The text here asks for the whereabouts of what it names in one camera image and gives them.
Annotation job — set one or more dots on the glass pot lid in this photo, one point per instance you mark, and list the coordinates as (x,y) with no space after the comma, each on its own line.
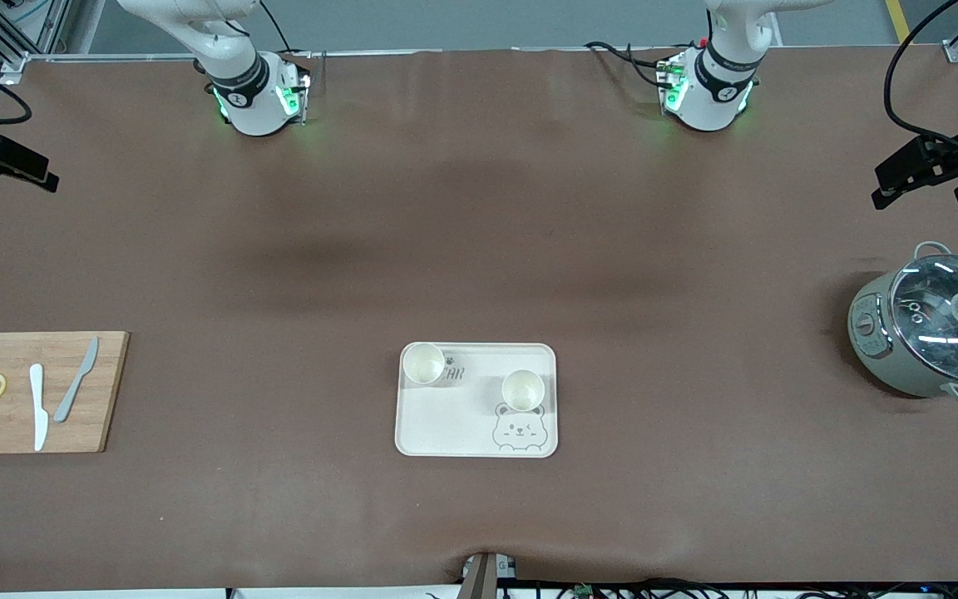
(945,316)

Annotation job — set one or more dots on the brown table mat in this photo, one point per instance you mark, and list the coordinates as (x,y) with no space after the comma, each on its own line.
(479,208)

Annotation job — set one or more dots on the table edge camera mount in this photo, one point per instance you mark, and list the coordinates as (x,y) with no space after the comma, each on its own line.
(483,574)

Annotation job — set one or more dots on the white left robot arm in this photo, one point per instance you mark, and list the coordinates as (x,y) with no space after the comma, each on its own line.
(708,91)

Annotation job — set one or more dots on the cream bear print tray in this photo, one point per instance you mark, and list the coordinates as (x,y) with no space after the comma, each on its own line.
(462,416)

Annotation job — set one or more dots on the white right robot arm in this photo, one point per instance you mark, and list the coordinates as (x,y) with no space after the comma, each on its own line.
(250,91)

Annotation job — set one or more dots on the white plastic knife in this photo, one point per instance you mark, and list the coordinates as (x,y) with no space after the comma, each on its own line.
(38,408)

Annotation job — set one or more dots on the wooden cutting board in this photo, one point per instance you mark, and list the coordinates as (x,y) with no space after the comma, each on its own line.
(13,353)

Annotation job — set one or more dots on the white IKEA cup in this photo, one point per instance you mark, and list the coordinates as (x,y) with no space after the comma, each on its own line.
(522,389)
(422,363)

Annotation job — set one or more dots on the grey plastic knife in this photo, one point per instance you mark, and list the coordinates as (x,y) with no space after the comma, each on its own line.
(71,391)

